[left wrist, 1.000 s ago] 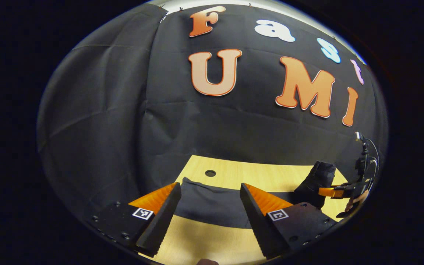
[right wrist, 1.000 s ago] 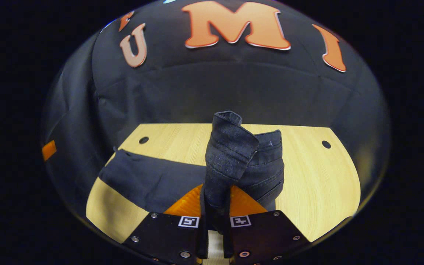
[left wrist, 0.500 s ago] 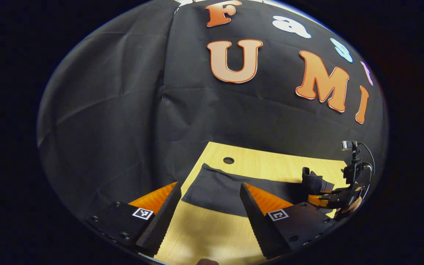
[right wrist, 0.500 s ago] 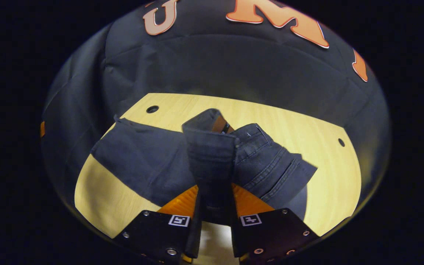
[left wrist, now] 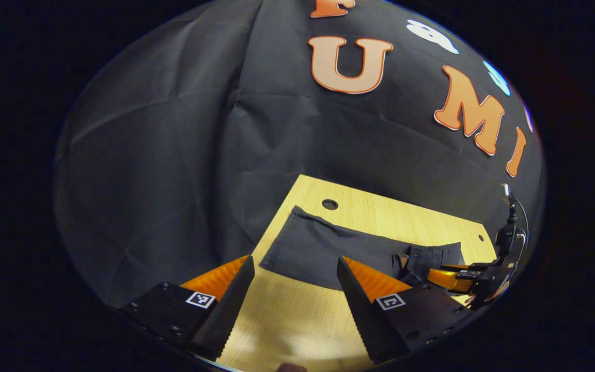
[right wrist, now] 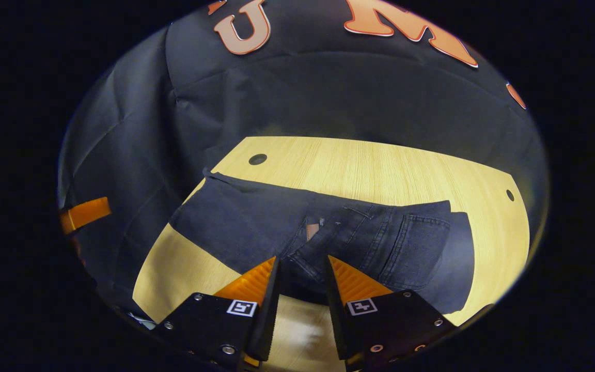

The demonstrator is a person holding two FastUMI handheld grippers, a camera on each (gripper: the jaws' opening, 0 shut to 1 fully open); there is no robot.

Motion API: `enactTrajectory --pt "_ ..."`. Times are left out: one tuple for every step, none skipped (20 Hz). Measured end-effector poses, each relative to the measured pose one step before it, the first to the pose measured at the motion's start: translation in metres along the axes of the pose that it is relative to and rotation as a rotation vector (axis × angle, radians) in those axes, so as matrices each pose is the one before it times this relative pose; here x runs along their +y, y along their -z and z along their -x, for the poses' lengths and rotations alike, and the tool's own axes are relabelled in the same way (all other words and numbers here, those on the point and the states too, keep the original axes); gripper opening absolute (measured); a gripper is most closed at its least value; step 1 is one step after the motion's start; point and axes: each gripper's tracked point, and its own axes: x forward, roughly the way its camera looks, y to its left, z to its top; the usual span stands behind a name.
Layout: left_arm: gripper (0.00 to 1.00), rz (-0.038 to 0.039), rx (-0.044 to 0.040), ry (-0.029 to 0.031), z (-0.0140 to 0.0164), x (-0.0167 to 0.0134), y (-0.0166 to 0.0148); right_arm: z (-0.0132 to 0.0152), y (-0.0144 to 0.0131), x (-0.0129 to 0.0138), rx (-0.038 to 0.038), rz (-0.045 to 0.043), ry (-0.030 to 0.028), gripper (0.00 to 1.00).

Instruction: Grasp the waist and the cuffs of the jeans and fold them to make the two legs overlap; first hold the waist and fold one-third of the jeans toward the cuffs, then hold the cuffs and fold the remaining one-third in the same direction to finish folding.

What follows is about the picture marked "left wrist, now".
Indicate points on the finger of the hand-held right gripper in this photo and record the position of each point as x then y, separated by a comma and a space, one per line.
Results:
468, 268
450, 281

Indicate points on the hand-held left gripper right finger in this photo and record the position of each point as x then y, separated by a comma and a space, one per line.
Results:
364, 320

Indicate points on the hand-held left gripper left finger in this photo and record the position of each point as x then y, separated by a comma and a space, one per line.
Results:
228, 315

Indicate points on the dark jeans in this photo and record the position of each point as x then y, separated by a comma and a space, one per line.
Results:
318, 248

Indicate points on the black backdrop cloth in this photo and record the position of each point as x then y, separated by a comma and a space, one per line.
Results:
173, 155

